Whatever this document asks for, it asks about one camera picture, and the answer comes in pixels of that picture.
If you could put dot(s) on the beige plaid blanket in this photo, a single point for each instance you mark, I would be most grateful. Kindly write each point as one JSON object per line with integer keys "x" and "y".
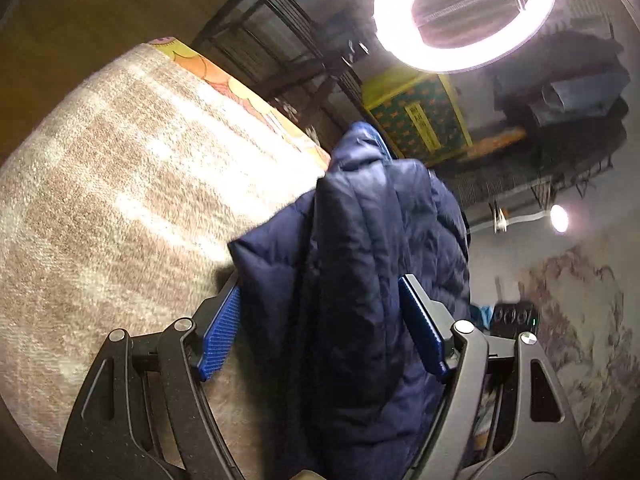
{"x": 125, "y": 210}

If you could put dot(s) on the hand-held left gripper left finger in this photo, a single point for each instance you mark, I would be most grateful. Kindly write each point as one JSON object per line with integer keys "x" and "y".
{"x": 220, "y": 340}

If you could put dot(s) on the navy puffer jacket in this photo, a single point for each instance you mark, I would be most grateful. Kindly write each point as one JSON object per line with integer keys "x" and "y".
{"x": 360, "y": 285}

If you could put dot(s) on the black metal rack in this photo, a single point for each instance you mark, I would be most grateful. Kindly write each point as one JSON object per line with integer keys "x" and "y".
{"x": 280, "y": 45}

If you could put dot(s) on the colourful patterned bed sheet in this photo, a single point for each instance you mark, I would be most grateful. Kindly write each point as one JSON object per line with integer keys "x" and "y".
{"x": 225, "y": 85}

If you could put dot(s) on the light blue jacket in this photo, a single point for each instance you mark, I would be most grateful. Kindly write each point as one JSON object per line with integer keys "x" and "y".
{"x": 481, "y": 316}

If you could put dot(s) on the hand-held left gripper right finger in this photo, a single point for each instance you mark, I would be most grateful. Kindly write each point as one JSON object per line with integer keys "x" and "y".
{"x": 422, "y": 325}

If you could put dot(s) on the yellow patterned box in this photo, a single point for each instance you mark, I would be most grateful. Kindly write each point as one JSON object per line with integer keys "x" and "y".
{"x": 415, "y": 110}

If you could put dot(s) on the white clip lamp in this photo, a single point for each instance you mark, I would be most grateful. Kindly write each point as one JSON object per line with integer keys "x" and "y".
{"x": 559, "y": 217}

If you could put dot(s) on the landscape wall poster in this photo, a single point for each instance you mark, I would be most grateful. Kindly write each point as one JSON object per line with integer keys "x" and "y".
{"x": 590, "y": 335}

